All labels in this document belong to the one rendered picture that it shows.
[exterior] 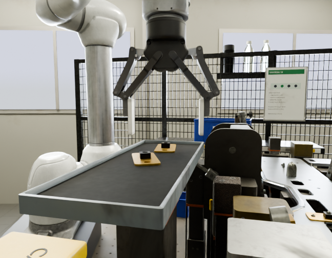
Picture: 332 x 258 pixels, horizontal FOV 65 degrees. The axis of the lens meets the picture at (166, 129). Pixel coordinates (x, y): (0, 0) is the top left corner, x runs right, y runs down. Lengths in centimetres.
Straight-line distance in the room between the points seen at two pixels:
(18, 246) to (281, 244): 23
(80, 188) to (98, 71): 75
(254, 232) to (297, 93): 139
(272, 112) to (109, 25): 104
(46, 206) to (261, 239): 21
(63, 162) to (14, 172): 282
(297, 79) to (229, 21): 195
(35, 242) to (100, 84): 84
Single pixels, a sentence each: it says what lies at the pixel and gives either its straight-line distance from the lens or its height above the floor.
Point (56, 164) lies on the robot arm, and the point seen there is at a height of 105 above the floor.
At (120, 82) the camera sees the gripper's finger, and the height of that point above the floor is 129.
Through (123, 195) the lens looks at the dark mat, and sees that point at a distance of 26.
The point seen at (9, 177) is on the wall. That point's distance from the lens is 378.
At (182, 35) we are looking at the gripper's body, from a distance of 49.
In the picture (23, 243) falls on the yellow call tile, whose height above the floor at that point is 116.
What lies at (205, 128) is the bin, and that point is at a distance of 145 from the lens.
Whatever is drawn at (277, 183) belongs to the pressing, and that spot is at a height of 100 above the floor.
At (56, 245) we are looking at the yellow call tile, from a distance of 19.
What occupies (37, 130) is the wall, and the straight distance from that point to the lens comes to 352.
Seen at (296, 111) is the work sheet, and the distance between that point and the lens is 166.
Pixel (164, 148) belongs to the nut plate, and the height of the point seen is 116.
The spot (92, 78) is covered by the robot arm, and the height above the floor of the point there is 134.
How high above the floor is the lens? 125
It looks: 6 degrees down
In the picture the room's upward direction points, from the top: straight up
